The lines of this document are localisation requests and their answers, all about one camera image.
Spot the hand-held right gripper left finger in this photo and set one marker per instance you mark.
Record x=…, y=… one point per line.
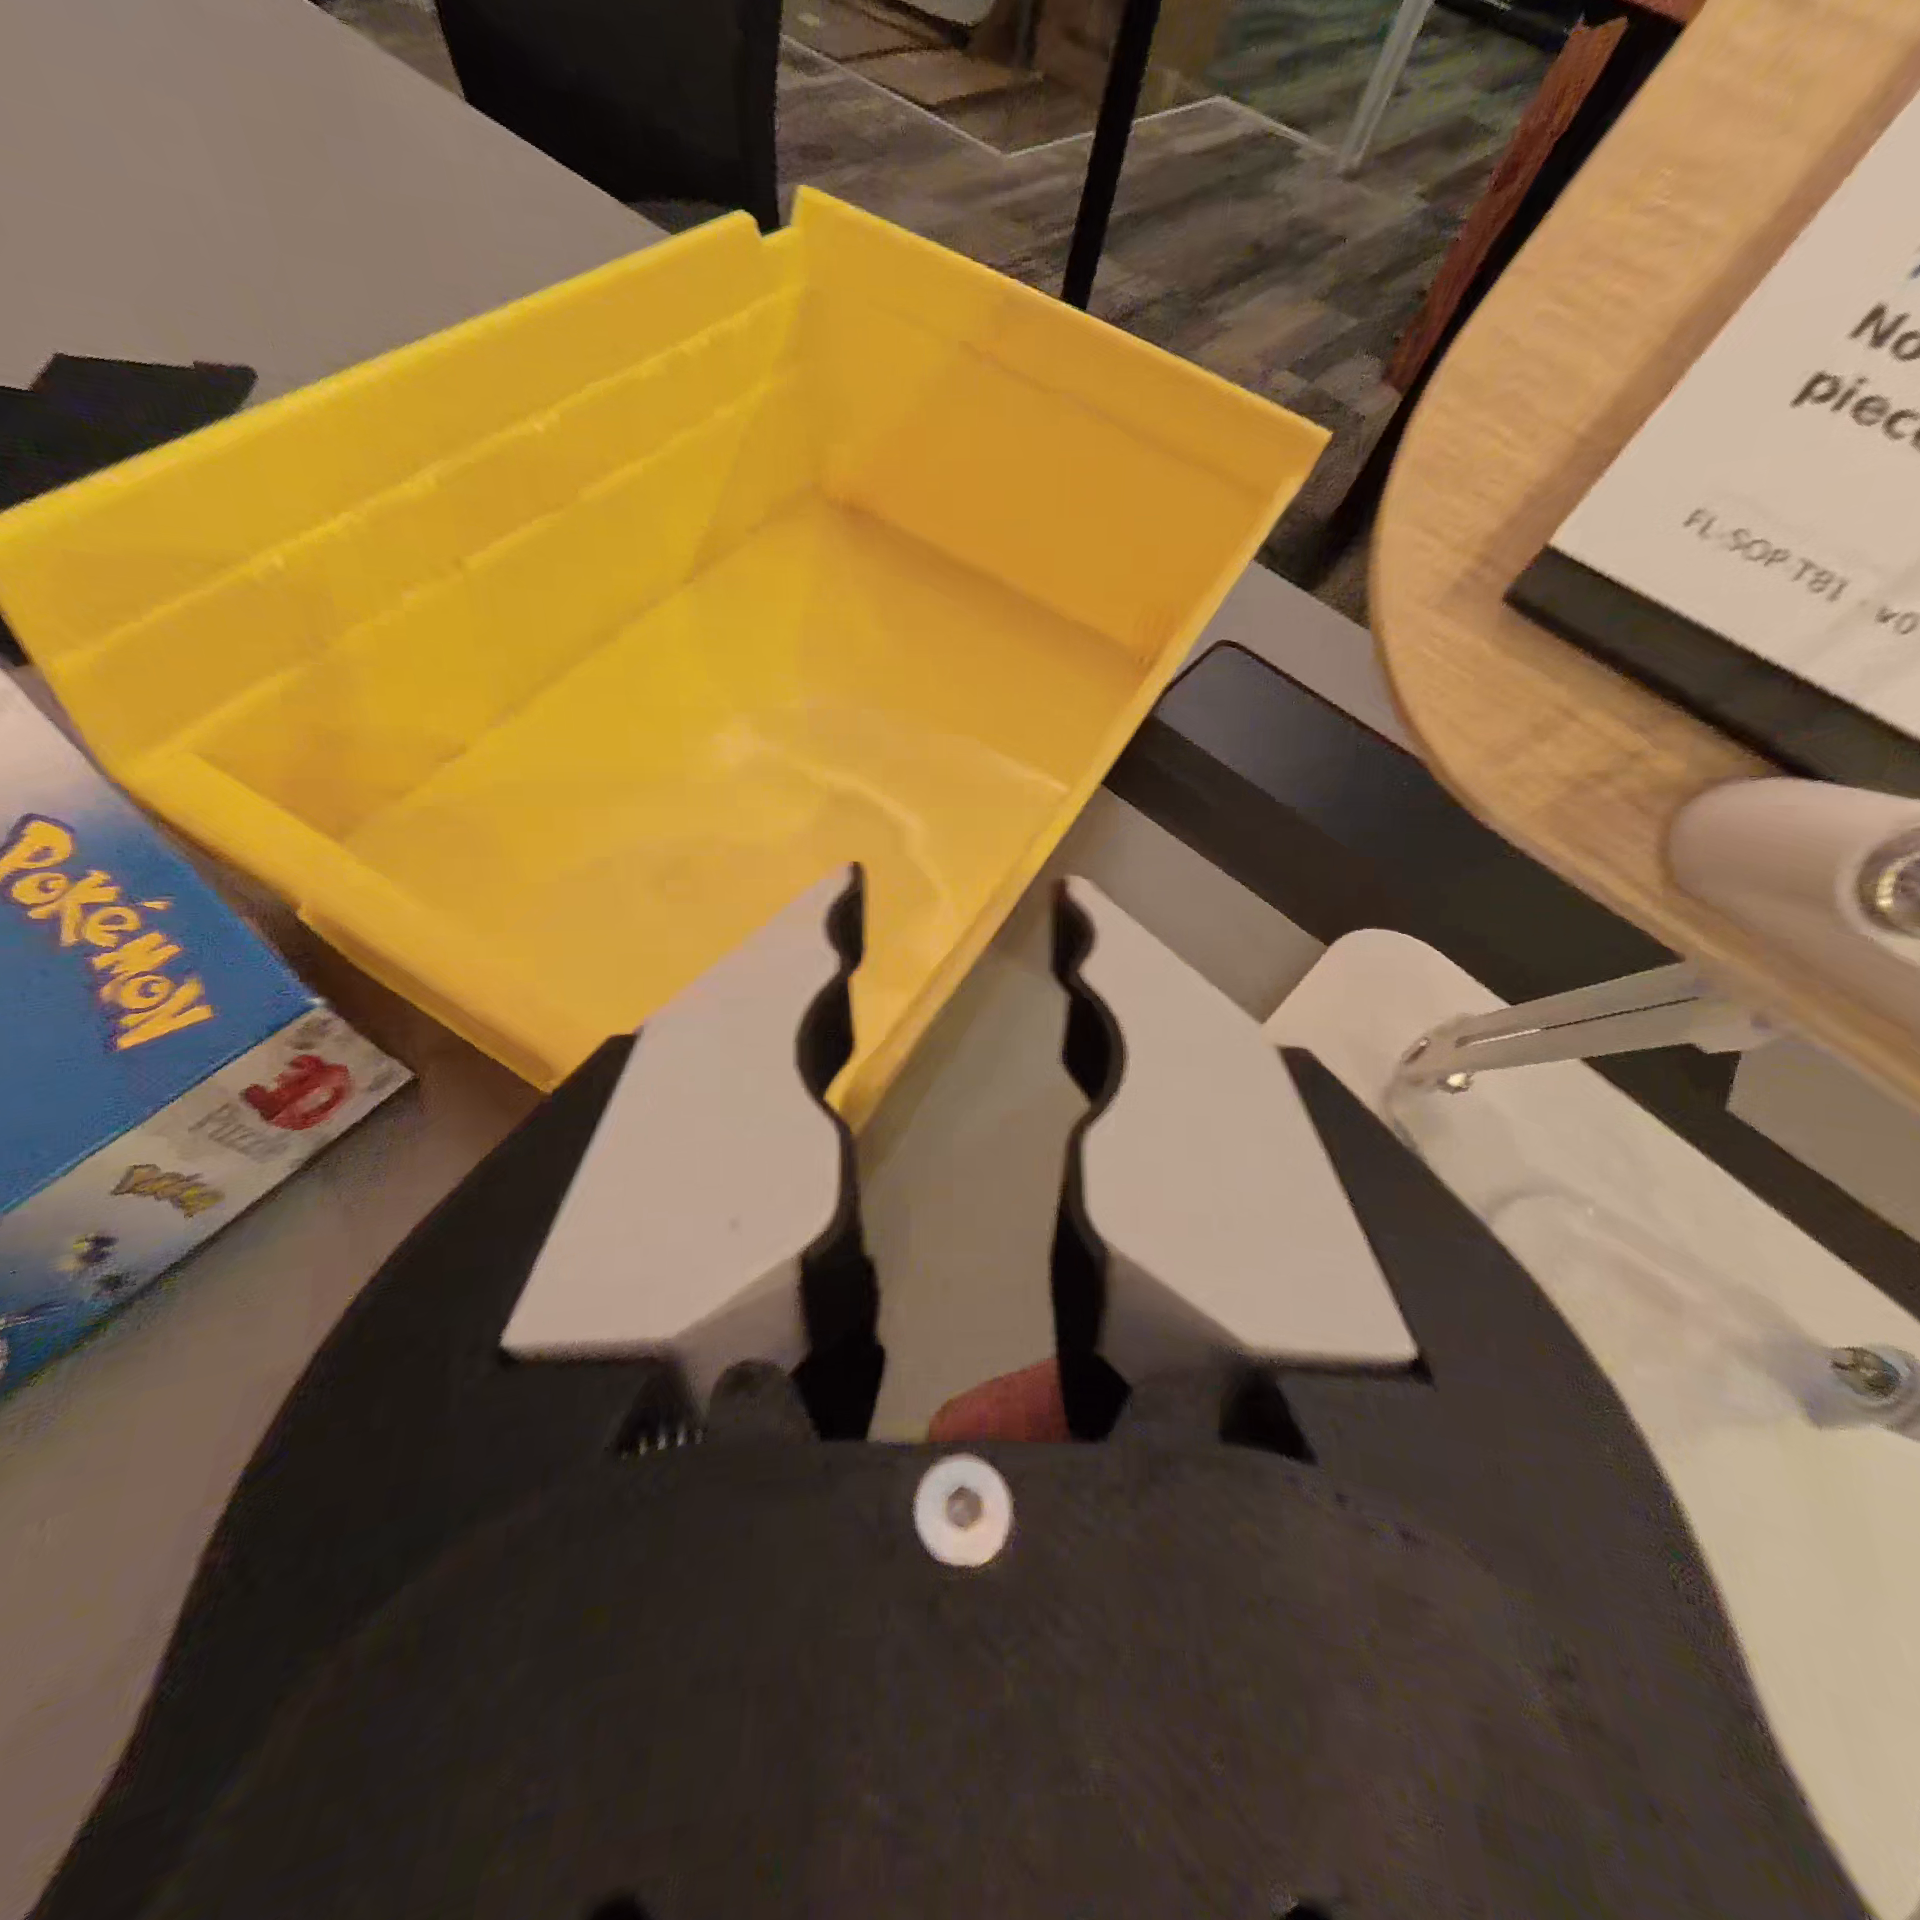
x=675, y=1185

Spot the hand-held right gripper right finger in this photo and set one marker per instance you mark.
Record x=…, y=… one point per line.
x=1229, y=1201

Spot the yellow plastic bin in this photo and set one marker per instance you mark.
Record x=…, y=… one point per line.
x=961, y=451

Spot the blue puzzle box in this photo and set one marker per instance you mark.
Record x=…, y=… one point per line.
x=106, y=1049

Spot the long black tape strip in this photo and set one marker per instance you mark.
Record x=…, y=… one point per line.
x=1348, y=811

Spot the white desk stand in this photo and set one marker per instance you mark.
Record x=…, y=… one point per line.
x=1798, y=1576

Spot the black clipboard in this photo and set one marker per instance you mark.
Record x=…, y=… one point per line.
x=1680, y=662

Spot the light wooden board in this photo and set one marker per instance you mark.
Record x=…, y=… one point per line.
x=1545, y=376

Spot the white printed paper sheet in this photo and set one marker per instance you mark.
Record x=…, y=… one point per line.
x=1769, y=480

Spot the short black tape strip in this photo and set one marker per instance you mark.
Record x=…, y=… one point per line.
x=106, y=422

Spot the black metal pole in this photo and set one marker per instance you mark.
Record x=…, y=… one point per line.
x=1109, y=149

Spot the reddish wooden panel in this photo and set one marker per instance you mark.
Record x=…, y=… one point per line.
x=1516, y=165

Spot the black chair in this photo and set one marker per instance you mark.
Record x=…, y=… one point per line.
x=598, y=91

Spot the white chair leg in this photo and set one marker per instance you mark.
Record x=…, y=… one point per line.
x=1384, y=77

